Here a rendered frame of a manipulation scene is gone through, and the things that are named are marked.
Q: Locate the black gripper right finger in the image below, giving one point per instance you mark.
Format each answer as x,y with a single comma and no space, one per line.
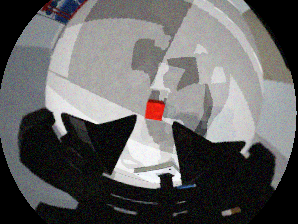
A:
196,155

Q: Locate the red cube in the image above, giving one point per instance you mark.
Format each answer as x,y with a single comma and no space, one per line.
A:
154,110

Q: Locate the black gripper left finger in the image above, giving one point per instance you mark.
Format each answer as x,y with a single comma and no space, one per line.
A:
106,140

